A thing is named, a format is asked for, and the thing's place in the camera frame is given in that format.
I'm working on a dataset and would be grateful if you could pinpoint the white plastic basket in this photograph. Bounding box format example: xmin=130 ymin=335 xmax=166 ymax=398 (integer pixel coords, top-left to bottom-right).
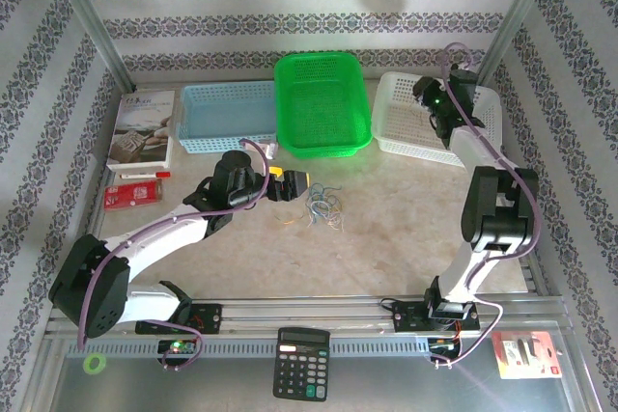
xmin=370 ymin=70 xmax=504 ymax=168

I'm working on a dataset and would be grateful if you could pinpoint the light blue plastic basket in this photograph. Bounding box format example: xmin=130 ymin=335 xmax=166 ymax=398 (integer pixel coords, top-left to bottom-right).
xmin=176 ymin=81 xmax=279 ymax=155

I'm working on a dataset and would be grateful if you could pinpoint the green plastic basket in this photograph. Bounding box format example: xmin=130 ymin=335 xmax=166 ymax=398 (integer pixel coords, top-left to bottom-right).
xmin=273 ymin=51 xmax=374 ymax=160

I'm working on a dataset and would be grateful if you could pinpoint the white marker red cap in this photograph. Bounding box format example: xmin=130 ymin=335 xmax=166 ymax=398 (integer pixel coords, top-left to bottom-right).
xmin=119 ymin=170 xmax=172 ymax=180

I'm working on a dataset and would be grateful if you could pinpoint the red cardboard box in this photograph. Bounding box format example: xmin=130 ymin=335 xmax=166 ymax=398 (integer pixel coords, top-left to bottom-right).
xmin=103 ymin=179 xmax=164 ymax=211

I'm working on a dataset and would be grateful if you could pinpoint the white paperback book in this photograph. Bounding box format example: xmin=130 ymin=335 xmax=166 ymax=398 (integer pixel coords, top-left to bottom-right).
xmin=105 ymin=88 xmax=178 ymax=172

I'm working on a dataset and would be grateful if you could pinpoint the black desk calculator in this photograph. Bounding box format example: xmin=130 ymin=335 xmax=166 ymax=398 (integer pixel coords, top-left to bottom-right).
xmin=272 ymin=326 xmax=332 ymax=402

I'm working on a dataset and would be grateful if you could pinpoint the grey metal shelf panel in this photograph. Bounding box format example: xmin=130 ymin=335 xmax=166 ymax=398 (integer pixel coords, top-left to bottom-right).
xmin=18 ymin=334 xmax=600 ymax=412

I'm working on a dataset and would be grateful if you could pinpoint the green tape roll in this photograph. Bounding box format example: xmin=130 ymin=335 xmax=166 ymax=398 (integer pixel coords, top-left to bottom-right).
xmin=82 ymin=352 xmax=107 ymax=376

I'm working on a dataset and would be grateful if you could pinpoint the red blister pack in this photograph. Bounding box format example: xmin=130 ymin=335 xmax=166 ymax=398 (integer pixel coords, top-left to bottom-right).
xmin=491 ymin=330 xmax=564 ymax=380

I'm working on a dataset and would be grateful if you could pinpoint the aluminium frame post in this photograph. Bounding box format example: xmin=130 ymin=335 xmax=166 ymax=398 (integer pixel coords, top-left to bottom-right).
xmin=41 ymin=0 xmax=135 ymax=93
xmin=472 ymin=0 xmax=566 ymax=85

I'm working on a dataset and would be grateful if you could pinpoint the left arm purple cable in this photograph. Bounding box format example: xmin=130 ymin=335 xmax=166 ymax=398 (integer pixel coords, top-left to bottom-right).
xmin=76 ymin=138 xmax=271 ymax=372

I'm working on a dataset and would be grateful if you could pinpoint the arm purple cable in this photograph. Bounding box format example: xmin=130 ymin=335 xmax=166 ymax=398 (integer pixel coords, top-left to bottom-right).
xmin=76 ymin=138 xmax=271 ymax=372
xmin=432 ymin=41 xmax=541 ymax=370

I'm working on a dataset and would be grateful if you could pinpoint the aluminium mounting rail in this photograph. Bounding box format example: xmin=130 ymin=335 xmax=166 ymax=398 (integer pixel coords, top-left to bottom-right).
xmin=45 ymin=295 xmax=574 ymax=336

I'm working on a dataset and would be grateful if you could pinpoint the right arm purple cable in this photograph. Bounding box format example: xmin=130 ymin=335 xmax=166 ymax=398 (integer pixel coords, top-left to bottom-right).
xmin=432 ymin=41 xmax=541 ymax=370

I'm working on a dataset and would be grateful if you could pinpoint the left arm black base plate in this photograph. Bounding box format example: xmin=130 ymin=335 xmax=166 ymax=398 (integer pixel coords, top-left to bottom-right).
xmin=134 ymin=303 xmax=224 ymax=336

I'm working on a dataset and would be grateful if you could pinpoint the grey slotted cable duct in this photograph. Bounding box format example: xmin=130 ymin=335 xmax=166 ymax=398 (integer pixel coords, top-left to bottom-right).
xmin=65 ymin=337 xmax=435 ymax=359

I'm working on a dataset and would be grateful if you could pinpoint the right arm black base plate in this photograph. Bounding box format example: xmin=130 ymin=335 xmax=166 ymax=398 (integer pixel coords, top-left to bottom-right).
xmin=390 ymin=299 xmax=482 ymax=335

